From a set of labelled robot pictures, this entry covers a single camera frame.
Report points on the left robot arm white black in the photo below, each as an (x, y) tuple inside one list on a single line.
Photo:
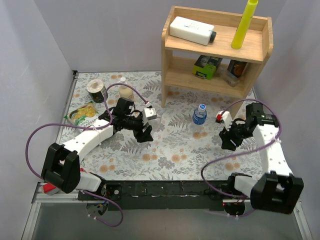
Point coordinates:
[(62, 162)]

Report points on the green black small box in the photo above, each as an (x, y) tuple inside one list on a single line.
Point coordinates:
[(206, 66)]

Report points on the beige pump soap bottle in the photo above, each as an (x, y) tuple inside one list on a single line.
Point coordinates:
[(124, 90)]

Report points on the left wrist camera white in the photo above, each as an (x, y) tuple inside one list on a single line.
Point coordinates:
[(149, 113)]

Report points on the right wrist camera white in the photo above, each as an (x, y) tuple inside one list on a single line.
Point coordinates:
[(224, 117)]

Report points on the wooden two-tier shelf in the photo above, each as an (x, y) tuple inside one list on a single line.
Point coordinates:
[(255, 51)]

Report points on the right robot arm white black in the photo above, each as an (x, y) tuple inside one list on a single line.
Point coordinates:
[(278, 190)]

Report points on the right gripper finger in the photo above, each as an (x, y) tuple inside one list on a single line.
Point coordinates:
[(226, 135), (231, 143)]

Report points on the aluminium frame rail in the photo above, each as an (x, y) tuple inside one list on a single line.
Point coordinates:
[(62, 216)]

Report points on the floral patterned table mat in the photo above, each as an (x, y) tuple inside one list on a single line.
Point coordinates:
[(176, 152)]

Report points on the yellow plastic tube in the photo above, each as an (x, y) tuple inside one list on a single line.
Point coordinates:
[(244, 24)]

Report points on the red white small carton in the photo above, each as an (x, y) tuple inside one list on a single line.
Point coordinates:
[(48, 189)]

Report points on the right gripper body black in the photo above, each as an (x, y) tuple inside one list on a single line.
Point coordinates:
[(230, 135)]

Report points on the clear plastic bottle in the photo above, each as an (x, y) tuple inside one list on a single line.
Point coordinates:
[(156, 122)]

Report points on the blue label water bottle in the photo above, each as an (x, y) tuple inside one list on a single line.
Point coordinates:
[(198, 119)]

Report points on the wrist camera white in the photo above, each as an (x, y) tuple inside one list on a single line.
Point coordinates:
[(149, 113), (224, 117)]

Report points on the green Chuba cassava chips bag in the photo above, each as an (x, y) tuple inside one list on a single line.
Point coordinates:
[(84, 116)]

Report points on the blue bottle cap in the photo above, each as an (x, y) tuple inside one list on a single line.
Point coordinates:
[(201, 107)]

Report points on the clear bottle on shelf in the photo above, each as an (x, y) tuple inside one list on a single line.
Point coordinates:
[(228, 77)]

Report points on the black orange small box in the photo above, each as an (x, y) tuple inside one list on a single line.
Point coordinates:
[(236, 68)]

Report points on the white rectangular plastic jug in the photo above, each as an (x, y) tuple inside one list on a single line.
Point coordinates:
[(192, 30)]

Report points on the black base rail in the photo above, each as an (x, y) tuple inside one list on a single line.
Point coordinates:
[(162, 195)]

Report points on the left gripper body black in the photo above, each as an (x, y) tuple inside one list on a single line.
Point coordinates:
[(141, 128)]

